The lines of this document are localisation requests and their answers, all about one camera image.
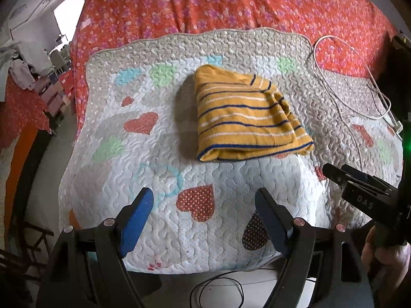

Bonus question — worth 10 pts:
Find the white cable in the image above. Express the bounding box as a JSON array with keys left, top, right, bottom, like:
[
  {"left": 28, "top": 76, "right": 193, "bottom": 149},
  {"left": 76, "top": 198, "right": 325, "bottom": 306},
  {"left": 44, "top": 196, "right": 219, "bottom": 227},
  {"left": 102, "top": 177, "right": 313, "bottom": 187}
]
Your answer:
[{"left": 308, "top": 35, "right": 404, "bottom": 134}]

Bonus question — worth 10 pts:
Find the black cable on floor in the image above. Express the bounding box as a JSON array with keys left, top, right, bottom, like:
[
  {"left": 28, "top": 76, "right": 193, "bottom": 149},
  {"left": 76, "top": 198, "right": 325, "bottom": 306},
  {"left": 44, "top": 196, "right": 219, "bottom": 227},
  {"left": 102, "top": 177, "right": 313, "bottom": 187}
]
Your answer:
[{"left": 189, "top": 267, "right": 317, "bottom": 308}]

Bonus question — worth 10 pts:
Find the red floral bed sheet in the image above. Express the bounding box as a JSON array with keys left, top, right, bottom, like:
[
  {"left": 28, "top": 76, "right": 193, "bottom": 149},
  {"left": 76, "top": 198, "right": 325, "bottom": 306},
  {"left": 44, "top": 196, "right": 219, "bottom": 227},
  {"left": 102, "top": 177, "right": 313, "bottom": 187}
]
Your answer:
[{"left": 70, "top": 0, "right": 397, "bottom": 126}]

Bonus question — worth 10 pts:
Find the pile of clothes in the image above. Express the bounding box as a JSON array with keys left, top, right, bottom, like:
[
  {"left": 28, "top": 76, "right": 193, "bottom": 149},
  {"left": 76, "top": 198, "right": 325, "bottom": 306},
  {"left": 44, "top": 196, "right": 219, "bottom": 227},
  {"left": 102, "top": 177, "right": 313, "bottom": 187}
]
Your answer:
[{"left": 1, "top": 42, "right": 72, "bottom": 133}]

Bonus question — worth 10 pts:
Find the quilted heart pattern blanket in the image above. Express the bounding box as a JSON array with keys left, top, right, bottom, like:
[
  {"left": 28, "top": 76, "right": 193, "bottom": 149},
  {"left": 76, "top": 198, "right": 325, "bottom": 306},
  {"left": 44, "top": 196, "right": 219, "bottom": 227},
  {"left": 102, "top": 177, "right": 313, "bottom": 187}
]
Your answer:
[{"left": 59, "top": 28, "right": 403, "bottom": 274}]

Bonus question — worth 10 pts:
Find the person's right hand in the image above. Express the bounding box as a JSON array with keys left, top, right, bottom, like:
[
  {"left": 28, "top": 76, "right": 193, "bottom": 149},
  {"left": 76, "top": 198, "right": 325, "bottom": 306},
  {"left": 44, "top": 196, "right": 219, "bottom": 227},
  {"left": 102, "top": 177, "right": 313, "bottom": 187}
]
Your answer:
[{"left": 361, "top": 226, "right": 410, "bottom": 307}]

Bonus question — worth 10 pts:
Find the yellow striped knit sweater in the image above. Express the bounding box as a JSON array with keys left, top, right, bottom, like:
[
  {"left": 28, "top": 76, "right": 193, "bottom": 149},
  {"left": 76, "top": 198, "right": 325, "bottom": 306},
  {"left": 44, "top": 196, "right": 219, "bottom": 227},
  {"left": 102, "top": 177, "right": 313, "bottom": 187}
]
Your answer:
[{"left": 194, "top": 65, "right": 314, "bottom": 162}]

